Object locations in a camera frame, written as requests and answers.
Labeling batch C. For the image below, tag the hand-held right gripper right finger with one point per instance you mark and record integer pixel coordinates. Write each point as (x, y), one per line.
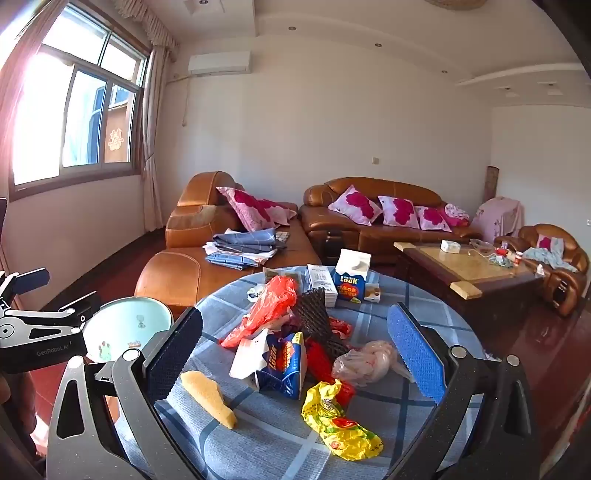
(415, 350)

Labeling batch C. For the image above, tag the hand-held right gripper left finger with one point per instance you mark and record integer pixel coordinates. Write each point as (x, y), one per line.
(178, 355)

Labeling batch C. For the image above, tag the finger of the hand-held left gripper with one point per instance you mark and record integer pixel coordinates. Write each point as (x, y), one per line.
(78, 308)
(32, 279)

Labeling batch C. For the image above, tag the pale green enamel basin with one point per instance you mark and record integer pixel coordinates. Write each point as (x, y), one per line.
(124, 323)

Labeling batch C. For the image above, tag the red foam net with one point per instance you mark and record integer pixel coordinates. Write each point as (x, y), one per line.
(318, 364)

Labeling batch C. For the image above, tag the pale yellow plastic bag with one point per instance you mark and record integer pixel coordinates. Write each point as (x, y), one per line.
(256, 292)

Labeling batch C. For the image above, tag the orange plastic bag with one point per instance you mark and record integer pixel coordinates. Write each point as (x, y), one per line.
(268, 307)

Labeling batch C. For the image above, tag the crushed blue white milk carton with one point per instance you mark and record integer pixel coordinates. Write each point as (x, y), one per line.
(281, 364)

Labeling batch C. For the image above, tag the person's left forearm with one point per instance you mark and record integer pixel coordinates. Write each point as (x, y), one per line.
(16, 406)

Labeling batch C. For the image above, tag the yellow sponge piece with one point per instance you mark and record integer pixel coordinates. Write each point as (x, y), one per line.
(207, 397)

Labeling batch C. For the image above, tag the clear pinkish plastic bag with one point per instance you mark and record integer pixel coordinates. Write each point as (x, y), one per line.
(364, 364)

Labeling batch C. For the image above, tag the small white snack box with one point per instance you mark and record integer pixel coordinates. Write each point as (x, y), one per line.
(373, 294)

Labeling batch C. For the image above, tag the red foil wrapper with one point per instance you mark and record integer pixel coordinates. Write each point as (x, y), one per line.
(339, 326)

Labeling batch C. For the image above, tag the brown leather chaise sofa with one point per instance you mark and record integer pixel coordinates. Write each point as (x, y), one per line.
(194, 272)

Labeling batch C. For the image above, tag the wooden coffee table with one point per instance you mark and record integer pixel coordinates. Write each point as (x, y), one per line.
(461, 267)

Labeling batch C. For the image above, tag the upright blue white milk carton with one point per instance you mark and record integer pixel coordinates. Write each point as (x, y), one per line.
(351, 277)

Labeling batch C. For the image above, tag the black foam net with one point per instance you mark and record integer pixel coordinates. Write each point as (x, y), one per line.
(316, 318)

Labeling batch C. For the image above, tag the yellow snack wrapper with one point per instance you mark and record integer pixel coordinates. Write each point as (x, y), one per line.
(332, 415)

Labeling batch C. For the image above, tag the white tissue box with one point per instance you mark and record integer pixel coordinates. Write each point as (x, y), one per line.
(450, 246)

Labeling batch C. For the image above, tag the white blue printed box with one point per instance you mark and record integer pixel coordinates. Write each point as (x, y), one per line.
(321, 281)

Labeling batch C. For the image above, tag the blue plaid tablecloth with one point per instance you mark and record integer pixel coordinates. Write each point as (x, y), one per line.
(258, 443)

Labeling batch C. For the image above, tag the folded blue bed sheets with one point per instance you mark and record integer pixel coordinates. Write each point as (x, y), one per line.
(244, 249)

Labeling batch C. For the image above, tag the brown printed sachet strip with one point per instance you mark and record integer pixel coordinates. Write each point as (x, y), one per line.
(281, 273)

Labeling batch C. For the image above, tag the pink red floral pillow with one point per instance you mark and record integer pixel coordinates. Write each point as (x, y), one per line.
(431, 219)
(355, 205)
(399, 212)
(254, 207)

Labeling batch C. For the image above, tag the brown leather three-seat sofa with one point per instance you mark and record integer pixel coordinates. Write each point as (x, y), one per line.
(351, 230)

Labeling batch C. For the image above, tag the pink floral cushion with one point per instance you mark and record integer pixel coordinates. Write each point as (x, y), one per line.
(457, 214)

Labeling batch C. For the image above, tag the pink cloth cover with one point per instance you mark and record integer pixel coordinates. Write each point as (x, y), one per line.
(498, 217)

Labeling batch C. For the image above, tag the brown leather armchair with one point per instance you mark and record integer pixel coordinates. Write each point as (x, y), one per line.
(563, 281)

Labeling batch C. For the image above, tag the light blue cloth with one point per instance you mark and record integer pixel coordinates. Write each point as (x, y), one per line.
(549, 257)

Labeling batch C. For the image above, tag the sliding glass window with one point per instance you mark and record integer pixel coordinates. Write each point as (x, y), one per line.
(83, 115)

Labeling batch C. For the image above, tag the rolled standing mat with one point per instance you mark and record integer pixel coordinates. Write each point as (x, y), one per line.
(491, 184)

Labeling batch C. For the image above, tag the beige curtain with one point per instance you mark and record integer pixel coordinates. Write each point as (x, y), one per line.
(154, 138)

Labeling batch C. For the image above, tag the ceiling lamp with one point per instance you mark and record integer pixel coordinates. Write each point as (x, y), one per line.
(455, 3)

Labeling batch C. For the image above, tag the white wall air conditioner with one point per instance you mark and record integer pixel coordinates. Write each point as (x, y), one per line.
(219, 63)

